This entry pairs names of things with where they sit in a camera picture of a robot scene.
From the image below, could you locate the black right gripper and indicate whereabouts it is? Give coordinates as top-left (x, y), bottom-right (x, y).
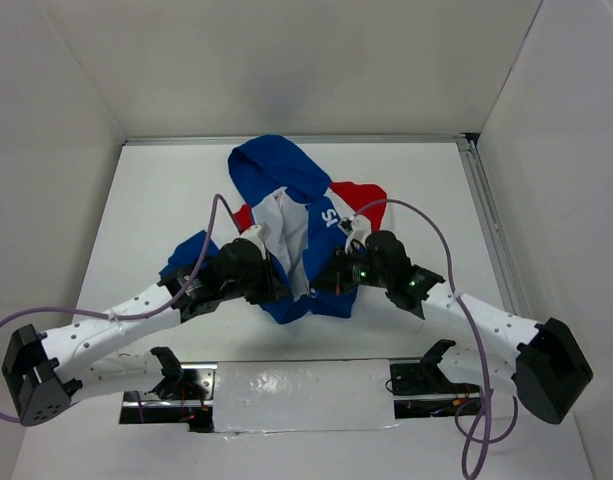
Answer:
top-left (310, 244), bottom-right (392, 295)

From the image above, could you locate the blue white red jacket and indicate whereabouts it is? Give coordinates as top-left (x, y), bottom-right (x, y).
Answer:
top-left (160, 135), bottom-right (387, 324)

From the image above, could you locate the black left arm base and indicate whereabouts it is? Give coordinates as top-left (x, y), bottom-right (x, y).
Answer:
top-left (119, 347), bottom-right (217, 433)

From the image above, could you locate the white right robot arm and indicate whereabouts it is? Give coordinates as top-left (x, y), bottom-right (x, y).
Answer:
top-left (311, 231), bottom-right (593, 424)

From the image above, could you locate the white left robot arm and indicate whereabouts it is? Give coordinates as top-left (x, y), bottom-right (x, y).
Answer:
top-left (2, 238), bottom-right (291, 427)

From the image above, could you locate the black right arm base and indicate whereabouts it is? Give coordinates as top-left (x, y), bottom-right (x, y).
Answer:
top-left (385, 339), bottom-right (481, 420)

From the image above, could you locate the white taped panel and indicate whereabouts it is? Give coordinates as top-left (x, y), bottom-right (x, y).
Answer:
top-left (213, 360), bottom-right (397, 433)

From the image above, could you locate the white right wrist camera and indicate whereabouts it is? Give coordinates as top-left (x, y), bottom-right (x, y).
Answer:
top-left (340, 215), bottom-right (372, 250)

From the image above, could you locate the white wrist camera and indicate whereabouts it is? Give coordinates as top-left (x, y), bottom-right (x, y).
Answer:
top-left (340, 215), bottom-right (372, 250)
top-left (240, 223), bottom-right (270, 250)

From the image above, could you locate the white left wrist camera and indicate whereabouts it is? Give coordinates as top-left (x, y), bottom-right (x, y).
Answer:
top-left (240, 223), bottom-right (270, 250)

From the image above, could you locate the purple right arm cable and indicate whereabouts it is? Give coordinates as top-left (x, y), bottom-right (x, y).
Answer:
top-left (338, 198), bottom-right (518, 477)

